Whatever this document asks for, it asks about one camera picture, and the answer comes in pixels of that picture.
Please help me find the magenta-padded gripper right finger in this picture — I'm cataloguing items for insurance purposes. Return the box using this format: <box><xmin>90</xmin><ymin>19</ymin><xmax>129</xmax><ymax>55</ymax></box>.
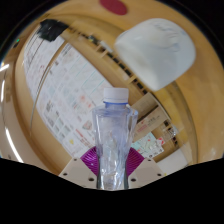
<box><xmin>127</xmin><ymin>146</ymin><xmax>167</xmax><ymax>190</ymax></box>

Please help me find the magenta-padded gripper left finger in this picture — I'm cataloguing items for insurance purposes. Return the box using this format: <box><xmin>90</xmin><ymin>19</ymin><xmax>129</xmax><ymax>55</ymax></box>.
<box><xmin>58</xmin><ymin>146</ymin><xmax>99</xmax><ymax>190</ymax></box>

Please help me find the clear plastic water bottle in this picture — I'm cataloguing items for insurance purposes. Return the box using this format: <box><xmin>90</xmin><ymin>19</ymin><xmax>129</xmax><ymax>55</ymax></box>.
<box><xmin>91</xmin><ymin>87</ymin><xmax>139</xmax><ymax>191</ymax></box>

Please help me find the white ceramic mug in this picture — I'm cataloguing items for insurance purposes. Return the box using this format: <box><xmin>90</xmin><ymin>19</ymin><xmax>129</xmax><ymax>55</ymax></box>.
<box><xmin>114</xmin><ymin>18</ymin><xmax>197</xmax><ymax>92</ymax></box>

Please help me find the black bag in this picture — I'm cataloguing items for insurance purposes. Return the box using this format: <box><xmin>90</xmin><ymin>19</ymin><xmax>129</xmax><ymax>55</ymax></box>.
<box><xmin>36</xmin><ymin>18</ymin><xmax>69</xmax><ymax>43</ymax></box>

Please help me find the flat round red coaster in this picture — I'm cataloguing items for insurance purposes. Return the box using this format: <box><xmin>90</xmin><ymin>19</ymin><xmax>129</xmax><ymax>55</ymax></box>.
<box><xmin>99</xmin><ymin>0</ymin><xmax>128</xmax><ymax>16</ymax></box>

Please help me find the large wall poster with map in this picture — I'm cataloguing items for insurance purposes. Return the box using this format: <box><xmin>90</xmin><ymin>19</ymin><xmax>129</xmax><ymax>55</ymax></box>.
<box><xmin>34</xmin><ymin>43</ymin><xmax>166</xmax><ymax>160</ymax></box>

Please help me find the white wall poster with diagrams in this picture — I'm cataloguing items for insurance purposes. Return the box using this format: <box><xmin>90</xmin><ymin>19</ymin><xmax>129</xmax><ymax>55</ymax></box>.
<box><xmin>22</xmin><ymin>33</ymin><xmax>64</xmax><ymax>111</ymax></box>

